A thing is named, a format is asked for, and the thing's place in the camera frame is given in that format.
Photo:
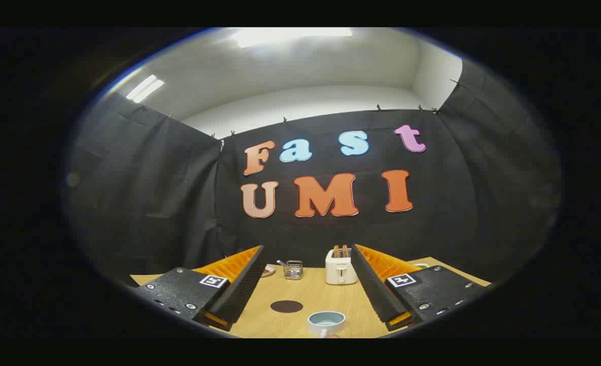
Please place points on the white toaster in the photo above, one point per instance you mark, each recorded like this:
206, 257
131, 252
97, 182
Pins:
340, 272

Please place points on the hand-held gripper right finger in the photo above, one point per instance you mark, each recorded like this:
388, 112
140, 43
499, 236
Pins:
374, 290

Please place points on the double strip ceiling light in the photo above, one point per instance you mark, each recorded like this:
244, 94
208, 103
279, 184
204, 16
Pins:
145, 88

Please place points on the wooden table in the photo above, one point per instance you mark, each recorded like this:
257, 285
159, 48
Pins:
310, 295

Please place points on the white round plate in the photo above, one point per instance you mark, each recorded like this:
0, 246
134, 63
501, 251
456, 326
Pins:
270, 272

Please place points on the black backdrop cloth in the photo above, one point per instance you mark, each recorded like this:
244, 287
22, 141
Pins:
331, 239

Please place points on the white cup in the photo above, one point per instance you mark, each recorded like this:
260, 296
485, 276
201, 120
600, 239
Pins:
326, 325

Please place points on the dark brown round coaster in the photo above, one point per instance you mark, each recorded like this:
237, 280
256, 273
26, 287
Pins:
287, 306

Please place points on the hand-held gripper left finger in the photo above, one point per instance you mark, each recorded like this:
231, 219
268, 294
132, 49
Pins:
244, 290

